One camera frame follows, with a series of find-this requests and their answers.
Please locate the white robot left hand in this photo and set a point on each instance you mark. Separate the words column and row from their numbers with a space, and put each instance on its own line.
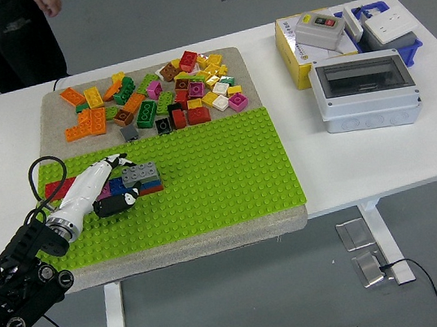
column 83, row 192

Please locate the green studded baseplate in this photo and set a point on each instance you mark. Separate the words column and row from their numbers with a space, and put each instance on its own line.
column 211, row 172

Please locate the dark grey toy brick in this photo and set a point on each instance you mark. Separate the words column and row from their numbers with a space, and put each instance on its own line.
column 130, row 133

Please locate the small green toy brick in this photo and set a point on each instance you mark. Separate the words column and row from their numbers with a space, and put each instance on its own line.
column 82, row 108
column 227, row 80

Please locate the grey push-button switch box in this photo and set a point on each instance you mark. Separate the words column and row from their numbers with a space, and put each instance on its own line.
column 318, row 33

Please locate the dark green toy brick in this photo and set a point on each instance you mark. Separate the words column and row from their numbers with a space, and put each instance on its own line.
column 125, row 91

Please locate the lime green toy brick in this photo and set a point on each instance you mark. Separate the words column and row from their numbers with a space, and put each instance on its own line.
column 164, row 103
column 197, row 77
column 147, row 84
column 111, row 113

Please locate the white switch panel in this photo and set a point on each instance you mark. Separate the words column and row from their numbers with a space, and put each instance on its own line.
column 352, row 24

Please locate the orange long toy brick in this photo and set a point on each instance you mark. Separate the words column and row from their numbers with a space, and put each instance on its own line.
column 76, row 134
column 98, row 121
column 73, row 96

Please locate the yellow long toy brick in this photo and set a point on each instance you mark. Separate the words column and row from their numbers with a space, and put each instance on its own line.
column 94, row 97

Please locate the blue long brick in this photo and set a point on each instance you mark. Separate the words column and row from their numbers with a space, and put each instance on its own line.
column 151, row 184

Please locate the white toy brick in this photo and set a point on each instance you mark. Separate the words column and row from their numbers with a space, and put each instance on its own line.
column 220, row 89
column 159, row 73
column 220, row 103

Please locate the brown toy brick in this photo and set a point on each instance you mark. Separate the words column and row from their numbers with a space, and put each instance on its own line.
column 181, row 85
column 123, row 118
column 168, row 72

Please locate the person's left hand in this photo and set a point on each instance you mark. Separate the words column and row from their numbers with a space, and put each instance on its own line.
column 50, row 3

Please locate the metal floor plate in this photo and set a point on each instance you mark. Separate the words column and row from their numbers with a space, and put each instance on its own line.
column 354, row 233
column 368, row 268

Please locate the white distribution box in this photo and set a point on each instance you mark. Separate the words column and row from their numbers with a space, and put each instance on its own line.
column 366, row 108

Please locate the blue plastic bin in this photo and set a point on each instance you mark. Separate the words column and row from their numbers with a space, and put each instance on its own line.
column 412, row 54

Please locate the black toy brick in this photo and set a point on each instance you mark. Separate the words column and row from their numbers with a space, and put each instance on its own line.
column 174, row 108
column 163, row 126

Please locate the grey plastic box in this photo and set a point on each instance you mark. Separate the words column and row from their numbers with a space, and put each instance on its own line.
column 398, row 43

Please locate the grey-brown mat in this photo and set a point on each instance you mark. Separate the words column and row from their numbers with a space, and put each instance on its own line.
column 56, row 126

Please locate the white wall socket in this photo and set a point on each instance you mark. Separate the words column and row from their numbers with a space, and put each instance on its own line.
column 389, row 25

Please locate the yellow small toy brick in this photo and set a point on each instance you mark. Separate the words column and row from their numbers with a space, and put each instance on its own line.
column 234, row 90
column 181, row 75
column 175, row 64
column 118, row 77
column 212, row 82
column 213, row 69
column 202, row 63
column 195, row 104
column 210, row 100
column 214, row 59

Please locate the yellow cardboard box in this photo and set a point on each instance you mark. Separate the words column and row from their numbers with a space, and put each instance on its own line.
column 288, row 54

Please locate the dark green long brick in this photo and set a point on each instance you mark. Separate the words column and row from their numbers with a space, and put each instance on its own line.
column 146, row 114

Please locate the dark blue small brick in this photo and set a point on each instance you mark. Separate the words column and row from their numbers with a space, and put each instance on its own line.
column 117, row 186

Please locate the purple toy brick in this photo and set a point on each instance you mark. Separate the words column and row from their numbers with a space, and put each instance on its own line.
column 196, row 89

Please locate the red long toy brick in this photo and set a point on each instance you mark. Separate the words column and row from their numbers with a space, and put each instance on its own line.
column 55, row 189

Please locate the orange-red toy brick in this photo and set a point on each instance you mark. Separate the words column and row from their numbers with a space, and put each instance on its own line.
column 151, row 190

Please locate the pink toy brick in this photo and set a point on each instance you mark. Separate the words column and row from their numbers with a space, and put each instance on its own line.
column 238, row 103
column 104, row 193
column 154, row 91

